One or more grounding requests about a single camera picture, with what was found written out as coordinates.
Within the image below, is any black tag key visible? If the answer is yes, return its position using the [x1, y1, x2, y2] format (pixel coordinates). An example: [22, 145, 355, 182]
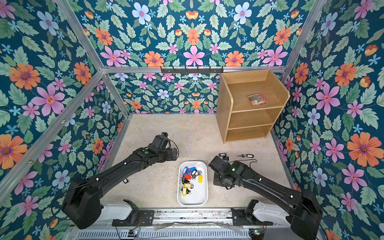
[238, 154, 254, 159]
[219, 153, 229, 162]

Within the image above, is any white storage tray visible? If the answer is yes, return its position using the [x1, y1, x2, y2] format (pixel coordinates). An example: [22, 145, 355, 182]
[177, 161, 209, 207]

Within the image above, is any pile of colourful key tags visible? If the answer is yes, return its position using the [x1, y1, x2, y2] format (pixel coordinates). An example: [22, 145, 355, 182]
[180, 166, 205, 197]

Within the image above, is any wooden shelf cabinet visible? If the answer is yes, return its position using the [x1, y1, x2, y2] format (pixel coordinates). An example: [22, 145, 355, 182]
[216, 70, 290, 143]

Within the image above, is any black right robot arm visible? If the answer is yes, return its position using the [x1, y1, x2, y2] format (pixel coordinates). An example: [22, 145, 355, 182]
[209, 156, 323, 240]

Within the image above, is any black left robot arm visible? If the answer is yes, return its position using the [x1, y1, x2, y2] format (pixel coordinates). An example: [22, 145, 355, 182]
[62, 146, 179, 230]

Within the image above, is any clear bag of small parts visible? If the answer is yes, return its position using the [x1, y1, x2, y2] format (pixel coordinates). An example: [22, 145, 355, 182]
[247, 93, 268, 106]

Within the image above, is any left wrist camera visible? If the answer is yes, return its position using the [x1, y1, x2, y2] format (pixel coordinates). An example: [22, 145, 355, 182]
[153, 132, 170, 150]

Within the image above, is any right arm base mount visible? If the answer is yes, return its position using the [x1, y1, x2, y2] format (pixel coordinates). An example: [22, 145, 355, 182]
[231, 208, 273, 227]

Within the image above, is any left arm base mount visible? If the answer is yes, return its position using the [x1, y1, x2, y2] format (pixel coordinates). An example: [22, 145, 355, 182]
[112, 210, 155, 227]

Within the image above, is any black wall hook rail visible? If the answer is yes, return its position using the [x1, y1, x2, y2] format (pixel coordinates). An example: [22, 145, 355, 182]
[160, 67, 224, 75]

